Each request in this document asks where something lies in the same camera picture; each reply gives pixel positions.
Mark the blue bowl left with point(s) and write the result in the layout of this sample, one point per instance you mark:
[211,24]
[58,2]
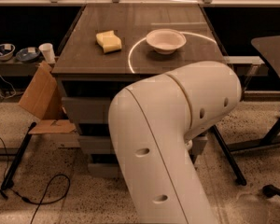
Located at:
[6,51]

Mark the yellow sponge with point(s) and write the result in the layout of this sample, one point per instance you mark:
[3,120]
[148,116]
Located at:
[108,41]

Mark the white bowl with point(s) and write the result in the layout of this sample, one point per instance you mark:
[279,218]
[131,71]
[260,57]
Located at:
[166,41]

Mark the brown cardboard box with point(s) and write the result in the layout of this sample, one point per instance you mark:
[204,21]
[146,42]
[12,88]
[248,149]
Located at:
[43,101]

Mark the grey top drawer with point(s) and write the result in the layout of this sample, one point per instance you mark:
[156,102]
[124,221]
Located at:
[92,110]

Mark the grey drawer cabinet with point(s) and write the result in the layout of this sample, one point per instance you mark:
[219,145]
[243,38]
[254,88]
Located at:
[84,70]

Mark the blue bowl right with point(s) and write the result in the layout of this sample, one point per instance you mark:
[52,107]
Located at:
[28,55]

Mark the black frame leg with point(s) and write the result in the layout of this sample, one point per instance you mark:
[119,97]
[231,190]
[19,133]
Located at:
[240,179]
[8,180]

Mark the black right frame leg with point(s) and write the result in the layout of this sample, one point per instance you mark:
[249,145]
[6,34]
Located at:
[240,179]

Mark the grey drawer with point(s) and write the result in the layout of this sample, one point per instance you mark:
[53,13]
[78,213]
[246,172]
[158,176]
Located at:
[103,145]
[92,110]

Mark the black caster foot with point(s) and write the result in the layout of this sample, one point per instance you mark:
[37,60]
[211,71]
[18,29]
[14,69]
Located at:
[270,190]

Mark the black left frame leg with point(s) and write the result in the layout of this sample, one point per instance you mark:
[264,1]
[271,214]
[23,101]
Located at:
[8,180]

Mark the white paper cup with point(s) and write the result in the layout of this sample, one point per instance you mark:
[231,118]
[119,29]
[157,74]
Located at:
[48,52]

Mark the blue bowl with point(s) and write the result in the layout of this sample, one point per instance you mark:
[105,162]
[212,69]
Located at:
[28,55]
[6,51]

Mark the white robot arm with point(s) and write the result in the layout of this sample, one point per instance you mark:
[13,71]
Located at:
[150,123]

